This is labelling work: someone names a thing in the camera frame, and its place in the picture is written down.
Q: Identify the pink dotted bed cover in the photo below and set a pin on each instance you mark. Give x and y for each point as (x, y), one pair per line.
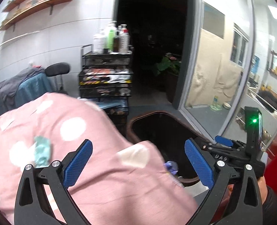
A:
(120, 184)

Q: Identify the potted plant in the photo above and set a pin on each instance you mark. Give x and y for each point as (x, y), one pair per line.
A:
(168, 71)

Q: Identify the green bottle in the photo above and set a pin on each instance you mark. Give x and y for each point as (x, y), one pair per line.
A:
(110, 40)

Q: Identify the purple plastic snack bag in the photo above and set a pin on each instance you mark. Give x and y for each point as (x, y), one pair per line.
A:
(172, 167)

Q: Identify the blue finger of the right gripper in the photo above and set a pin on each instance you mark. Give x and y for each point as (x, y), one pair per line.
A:
(224, 141)

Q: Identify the dark trash bin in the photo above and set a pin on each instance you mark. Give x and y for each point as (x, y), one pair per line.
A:
(169, 134)

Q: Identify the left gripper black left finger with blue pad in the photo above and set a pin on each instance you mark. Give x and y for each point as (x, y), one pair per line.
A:
(32, 205)

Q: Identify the clear plastic bottle red cap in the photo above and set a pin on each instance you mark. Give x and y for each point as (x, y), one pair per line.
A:
(124, 41)

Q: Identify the white curved pipe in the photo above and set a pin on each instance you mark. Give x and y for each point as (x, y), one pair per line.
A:
(18, 37)

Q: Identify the dark brown bottle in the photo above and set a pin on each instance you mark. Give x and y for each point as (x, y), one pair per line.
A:
(116, 43)

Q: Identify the person's right hand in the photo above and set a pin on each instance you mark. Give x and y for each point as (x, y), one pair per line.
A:
(263, 189)

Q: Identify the grey blanket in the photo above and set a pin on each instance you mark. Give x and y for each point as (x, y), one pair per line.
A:
(9, 87)

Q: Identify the grey door frame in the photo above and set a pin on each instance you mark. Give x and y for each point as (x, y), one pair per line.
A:
(215, 67)

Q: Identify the black round stool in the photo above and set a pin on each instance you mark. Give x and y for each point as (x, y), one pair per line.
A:
(56, 71)

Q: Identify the white pump bottle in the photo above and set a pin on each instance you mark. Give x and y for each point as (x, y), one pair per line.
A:
(98, 42)

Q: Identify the teal tissue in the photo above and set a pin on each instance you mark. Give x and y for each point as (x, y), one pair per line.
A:
(42, 152)

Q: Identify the black wire storage cart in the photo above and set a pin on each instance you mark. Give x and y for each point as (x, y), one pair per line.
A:
(106, 79)

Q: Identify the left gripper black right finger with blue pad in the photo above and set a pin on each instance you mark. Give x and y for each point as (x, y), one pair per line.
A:
(233, 197)

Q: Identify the massage bed with blue cover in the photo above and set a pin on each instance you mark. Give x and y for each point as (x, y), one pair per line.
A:
(29, 90)

